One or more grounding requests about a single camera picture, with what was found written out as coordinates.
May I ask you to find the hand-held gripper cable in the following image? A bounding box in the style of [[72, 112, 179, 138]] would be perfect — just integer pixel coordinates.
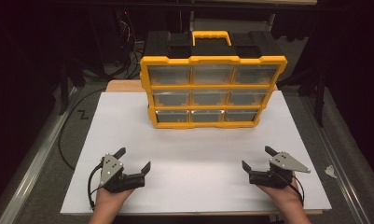
[[291, 175, 306, 207], [87, 163, 105, 209]]

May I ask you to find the white board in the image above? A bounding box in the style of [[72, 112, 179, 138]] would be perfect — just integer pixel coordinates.
[[60, 90, 332, 216]]

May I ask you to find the set of clear drawers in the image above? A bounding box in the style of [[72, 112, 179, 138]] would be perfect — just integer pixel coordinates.
[[147, 63, 280, 123]]

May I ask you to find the crumpled white paper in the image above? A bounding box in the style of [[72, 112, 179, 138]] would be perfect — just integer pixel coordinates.
[[324, 164, 339, 179]]

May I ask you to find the person's right hand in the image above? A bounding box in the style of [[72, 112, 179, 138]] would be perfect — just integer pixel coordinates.
[[257, 172, 304, 206]]

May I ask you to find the long black floor cable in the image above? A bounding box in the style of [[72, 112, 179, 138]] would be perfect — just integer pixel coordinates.
[[57, 87, 107, 172]]

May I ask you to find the left hand-held gripper cable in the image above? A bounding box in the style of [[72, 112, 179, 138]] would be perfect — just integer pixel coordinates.
[[87, 163, 105, 209]]

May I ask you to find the metal floor rail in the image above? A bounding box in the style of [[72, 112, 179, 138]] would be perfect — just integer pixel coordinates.
[[0, 87, 80, 224], [299, 95, 373, 224]]

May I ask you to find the right hand-held gripper cable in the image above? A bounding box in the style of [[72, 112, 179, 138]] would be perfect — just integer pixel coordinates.
[[291, 175, 306, 207]]

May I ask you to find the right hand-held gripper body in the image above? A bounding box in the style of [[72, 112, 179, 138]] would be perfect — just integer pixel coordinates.
[[248, 150, 312, 189]]

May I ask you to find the bundle of dark cables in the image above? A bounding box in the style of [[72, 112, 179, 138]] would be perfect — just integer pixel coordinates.
[[114, 10, 145, 80]]

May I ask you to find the yellow and black drawer organizer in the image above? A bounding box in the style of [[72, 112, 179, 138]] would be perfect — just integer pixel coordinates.
[[139, 30, 288, 130]]

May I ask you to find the person's left hand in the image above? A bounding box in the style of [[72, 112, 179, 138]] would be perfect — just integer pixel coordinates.
[[95, 187, 135, 208]]

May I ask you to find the grey panel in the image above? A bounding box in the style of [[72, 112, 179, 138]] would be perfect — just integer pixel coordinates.
[[189, 18, 276, 32]]

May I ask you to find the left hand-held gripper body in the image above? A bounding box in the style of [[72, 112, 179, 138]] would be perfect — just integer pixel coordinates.
[[99, 153, 145, 193]]

